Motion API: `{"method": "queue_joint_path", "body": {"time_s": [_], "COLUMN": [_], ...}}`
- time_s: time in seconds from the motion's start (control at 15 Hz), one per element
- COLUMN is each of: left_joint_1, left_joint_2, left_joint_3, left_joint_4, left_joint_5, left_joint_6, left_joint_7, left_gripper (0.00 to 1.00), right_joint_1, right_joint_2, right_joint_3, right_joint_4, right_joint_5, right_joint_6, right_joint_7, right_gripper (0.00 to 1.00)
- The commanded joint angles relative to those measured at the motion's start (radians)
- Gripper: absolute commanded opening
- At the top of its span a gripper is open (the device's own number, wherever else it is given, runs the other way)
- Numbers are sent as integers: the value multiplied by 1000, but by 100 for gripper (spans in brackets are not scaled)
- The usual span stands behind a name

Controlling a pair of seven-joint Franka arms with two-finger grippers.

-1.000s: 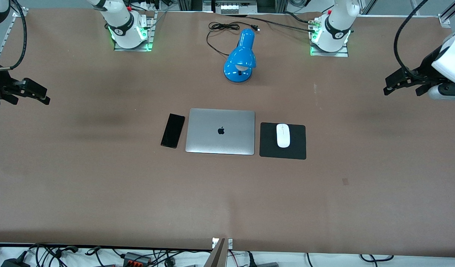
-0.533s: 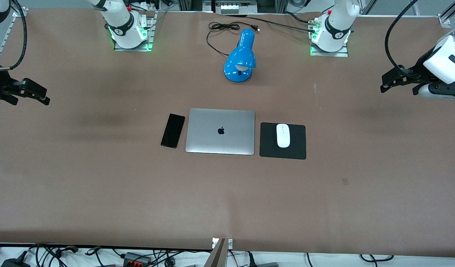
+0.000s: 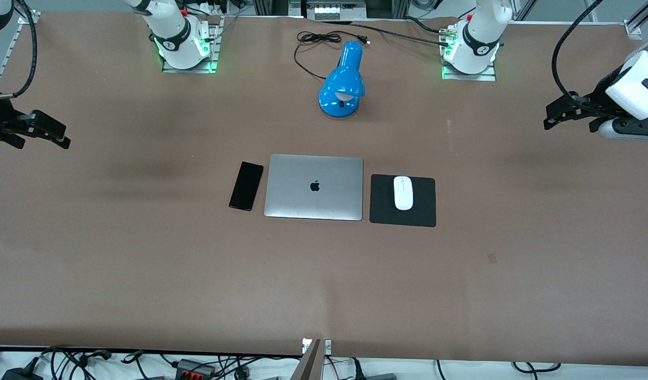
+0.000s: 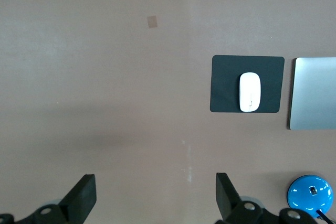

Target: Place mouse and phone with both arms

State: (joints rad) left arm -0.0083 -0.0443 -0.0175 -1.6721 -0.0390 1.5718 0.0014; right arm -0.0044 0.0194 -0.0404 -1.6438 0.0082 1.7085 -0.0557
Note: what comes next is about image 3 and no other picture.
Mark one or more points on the brown wooden board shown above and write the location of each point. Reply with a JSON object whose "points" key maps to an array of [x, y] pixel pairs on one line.
{"points": [[312, 364]]}

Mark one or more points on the metal table corner bracket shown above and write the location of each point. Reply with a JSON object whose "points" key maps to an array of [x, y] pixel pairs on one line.
{"points": [[633, 27], [28, 17]]}

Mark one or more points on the black box with red buttons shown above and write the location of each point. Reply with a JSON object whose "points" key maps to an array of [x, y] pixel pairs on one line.
{"points": [[194, 369]]}

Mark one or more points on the black smartphone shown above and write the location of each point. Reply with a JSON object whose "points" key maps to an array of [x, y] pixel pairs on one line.
{"points": [[246, 186]]}

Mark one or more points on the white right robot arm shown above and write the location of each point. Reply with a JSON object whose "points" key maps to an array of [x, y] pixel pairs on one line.
{"points": [[173, 31]]}

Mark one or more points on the white computer mouse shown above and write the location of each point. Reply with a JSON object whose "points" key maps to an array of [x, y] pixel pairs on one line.
{"points": [[403, 192]]}

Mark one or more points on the white power strip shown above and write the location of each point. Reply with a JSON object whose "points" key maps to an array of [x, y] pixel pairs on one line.
{"points": [[329, 10]]}

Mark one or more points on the black power adapter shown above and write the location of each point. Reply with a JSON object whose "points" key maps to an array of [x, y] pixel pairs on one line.
{"points": [[20, 374]]}

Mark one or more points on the black mouse pad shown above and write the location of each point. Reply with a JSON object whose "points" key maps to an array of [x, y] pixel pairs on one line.
{"points": [[382, 211]]}

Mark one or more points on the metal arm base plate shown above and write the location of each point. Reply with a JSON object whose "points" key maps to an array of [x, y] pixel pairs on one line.
{"points": [[487, 74], [213, 58]]}

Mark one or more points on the blue desk lamp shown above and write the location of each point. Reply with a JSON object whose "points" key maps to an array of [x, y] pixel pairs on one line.
{"points": [[345, 79]]}

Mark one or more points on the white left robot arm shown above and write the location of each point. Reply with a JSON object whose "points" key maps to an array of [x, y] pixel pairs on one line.
{"points": [[479, 37]]}

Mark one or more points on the small metal edge bracket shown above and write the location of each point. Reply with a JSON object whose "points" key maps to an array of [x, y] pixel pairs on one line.
{"points": [[327, 345]]}

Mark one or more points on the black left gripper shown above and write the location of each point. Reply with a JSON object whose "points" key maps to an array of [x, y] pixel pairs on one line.
{"points": [[594, 101]]}

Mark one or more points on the silver laptop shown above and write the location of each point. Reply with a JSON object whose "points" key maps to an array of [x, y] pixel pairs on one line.
{"points": [[302, 200]]}

